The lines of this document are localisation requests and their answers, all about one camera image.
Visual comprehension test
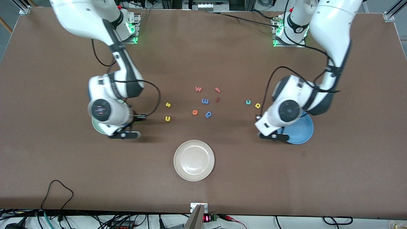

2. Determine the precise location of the green plate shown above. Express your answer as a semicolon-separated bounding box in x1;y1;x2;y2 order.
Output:
92;99;131;135

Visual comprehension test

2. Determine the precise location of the blue plate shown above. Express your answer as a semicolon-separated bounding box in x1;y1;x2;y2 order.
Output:
277;112;314;145

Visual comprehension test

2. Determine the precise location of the cream white plate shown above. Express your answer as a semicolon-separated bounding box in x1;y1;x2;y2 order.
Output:
174;140;215;182

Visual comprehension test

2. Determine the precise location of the red clip lead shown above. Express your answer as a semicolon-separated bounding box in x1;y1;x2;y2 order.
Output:
219;215;248;229

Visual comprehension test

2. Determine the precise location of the grey power strip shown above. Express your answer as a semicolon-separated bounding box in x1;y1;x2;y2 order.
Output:
182;0;214;12

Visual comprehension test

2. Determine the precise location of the brown wooden stick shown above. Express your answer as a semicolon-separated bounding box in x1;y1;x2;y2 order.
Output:
0;16;13;35

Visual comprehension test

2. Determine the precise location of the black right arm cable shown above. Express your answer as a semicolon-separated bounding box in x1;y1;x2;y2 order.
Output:
92;38;162;121

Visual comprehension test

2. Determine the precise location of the black looped cable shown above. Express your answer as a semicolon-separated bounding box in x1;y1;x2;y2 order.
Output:
41;180;74;212

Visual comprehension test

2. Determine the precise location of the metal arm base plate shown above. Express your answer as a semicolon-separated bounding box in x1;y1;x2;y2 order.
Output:
122;9;142;44
271;14;307;48

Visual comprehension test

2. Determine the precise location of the black coiled cable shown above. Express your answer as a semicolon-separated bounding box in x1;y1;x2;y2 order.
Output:
323;216;353;226

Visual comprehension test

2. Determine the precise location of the black cable across table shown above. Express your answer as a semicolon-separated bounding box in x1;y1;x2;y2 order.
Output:
206;10;282;28

